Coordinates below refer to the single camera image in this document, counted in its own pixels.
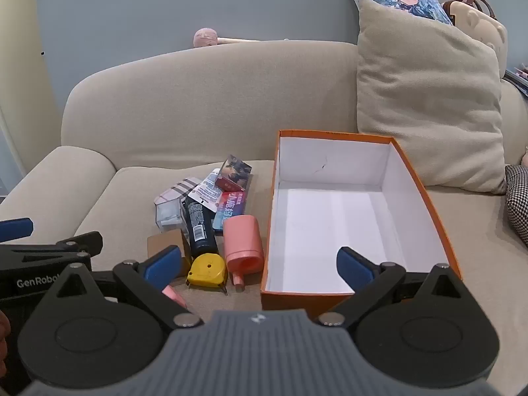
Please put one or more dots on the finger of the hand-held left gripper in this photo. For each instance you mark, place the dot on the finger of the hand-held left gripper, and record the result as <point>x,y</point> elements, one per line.
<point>84,242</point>
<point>16,229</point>

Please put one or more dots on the white printed tube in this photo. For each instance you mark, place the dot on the white printed tube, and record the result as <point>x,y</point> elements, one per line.
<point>204,192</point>

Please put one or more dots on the houndstooth cloth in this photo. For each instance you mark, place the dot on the houndstooth cloth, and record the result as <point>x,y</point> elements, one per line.
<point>519,202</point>

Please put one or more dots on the pink pump bottle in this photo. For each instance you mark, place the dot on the pink pump bottle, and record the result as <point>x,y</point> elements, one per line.
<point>173,295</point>

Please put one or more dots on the colourful magazine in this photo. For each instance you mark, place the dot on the colourful magazine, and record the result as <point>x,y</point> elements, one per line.
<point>519,78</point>

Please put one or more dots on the plaid hard case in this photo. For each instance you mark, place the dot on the plaid hard case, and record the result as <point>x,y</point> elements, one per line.
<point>177,189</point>

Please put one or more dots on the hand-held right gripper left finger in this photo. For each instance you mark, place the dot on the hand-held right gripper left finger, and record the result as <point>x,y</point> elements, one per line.
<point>163,266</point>

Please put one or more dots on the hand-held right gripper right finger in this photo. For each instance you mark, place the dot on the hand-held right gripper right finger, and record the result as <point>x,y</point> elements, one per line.
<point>354,270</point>

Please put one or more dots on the clear plastic box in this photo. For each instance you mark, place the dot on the clear plastic box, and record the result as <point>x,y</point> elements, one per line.
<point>169,216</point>

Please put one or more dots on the small brown cardboard box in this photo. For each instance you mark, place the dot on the small brown cardboard box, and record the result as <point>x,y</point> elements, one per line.
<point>161,243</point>

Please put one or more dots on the red blue tin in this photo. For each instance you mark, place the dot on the red blue tin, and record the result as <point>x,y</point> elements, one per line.
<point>229,210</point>

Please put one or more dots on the yellow tape measure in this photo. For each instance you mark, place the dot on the yellow tape measure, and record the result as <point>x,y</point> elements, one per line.
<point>206,270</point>

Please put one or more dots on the orange cardboard box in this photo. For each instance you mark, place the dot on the orange cardboard box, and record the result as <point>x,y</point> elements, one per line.
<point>330,214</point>

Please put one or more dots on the beige throw pillow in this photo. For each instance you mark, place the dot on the beige throw pillow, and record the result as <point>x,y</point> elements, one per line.
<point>429,103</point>

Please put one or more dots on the pink massage hammer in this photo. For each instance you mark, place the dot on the pink massage hammer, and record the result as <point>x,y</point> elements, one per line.
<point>205,38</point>

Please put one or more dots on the beige fabric sofa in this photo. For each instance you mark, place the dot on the beige fabric sofa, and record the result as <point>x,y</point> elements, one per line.
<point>206,103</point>

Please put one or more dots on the dark spray can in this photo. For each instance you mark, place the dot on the dark spray can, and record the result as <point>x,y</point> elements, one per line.
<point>200,231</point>

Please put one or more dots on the illustrated card box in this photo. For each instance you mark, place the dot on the illustrated card box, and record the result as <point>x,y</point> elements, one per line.
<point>235,171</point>

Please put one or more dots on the person's left hand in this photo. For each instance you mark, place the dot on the person's left hand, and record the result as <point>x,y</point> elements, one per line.
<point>3,334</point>

